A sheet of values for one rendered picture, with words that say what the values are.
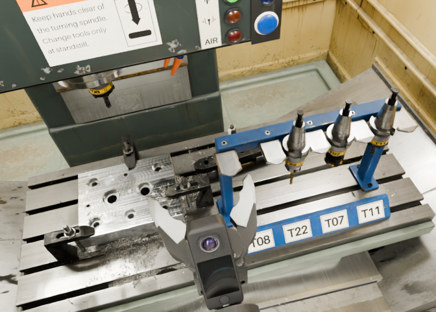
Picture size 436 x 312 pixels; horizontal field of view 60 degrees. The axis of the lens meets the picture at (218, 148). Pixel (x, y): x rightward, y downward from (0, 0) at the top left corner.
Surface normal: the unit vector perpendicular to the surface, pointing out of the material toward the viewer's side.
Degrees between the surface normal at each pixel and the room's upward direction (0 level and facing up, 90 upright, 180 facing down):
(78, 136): 90
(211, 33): 90
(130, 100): 88
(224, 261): 61
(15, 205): 24
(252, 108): 0
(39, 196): 0
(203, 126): 90
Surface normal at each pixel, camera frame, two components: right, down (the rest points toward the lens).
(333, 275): 0.05, -0.66
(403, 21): -0.97, 0.22
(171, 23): 0.24, 0.74
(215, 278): 0.13, 0.34
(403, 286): -0.46, -0.49
